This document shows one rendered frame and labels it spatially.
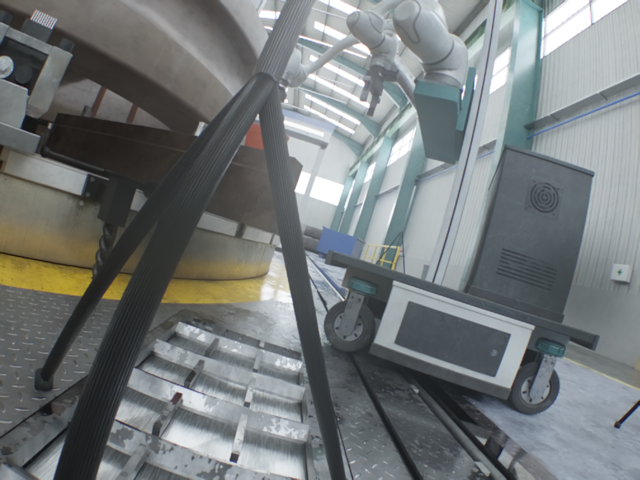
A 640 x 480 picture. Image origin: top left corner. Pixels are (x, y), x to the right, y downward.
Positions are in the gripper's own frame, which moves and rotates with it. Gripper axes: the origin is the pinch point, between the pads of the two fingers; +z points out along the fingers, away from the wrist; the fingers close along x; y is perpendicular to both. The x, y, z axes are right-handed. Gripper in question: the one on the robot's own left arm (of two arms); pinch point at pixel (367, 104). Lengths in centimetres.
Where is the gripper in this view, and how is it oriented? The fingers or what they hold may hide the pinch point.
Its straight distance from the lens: 151.9
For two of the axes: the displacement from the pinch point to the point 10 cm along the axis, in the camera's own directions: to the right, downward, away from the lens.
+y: -8.9, -2.8, 3.6
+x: -3.4, -1.3, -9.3
